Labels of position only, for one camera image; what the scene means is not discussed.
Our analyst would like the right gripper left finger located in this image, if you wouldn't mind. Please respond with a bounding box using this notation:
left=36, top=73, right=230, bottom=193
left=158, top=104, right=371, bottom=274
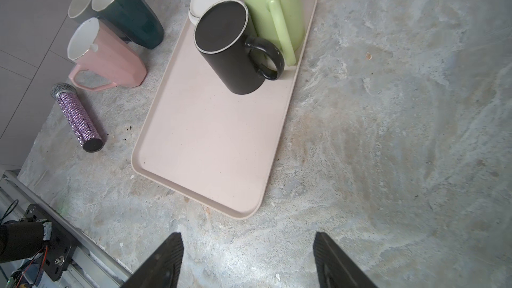
left=122, top=232, right=184, bottom=288

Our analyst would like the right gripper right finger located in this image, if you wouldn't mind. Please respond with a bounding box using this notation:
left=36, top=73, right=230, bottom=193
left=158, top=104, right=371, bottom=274
left=313, top=232, right=377, bottom=288

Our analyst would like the pink mug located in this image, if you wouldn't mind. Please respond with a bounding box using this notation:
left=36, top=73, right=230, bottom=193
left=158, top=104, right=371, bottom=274
left=67, top=17, right=147, bottom=92

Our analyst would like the grey mug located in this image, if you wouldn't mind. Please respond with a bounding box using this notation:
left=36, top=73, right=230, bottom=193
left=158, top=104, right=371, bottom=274
left=67, top=0, right=98, bottom=24

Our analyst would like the dark green mug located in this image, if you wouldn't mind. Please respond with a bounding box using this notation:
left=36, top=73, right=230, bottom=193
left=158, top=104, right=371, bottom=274
left=91, top=0, right=165, bottom=49

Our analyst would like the black mug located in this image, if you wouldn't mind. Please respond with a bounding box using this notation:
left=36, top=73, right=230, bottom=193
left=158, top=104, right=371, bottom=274
left=194, top=0, right=285, bottom=95

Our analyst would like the light green mug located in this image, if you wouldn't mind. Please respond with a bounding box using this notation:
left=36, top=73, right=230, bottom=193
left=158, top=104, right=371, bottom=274
left=244, top=0, right=305, bottom=67

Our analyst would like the beige plastic tray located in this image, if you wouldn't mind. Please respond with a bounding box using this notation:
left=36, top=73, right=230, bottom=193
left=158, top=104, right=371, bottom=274
left=131, top=22, right=299, bottom=219

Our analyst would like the purple glitter tube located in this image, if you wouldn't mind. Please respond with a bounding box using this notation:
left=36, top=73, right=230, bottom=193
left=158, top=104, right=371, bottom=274
left=51, top=83, right=104, bottom=153

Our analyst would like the aluminium mounting rail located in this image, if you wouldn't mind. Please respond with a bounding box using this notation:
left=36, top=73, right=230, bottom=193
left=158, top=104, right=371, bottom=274
left=1, top=171, right=131, bottom=287

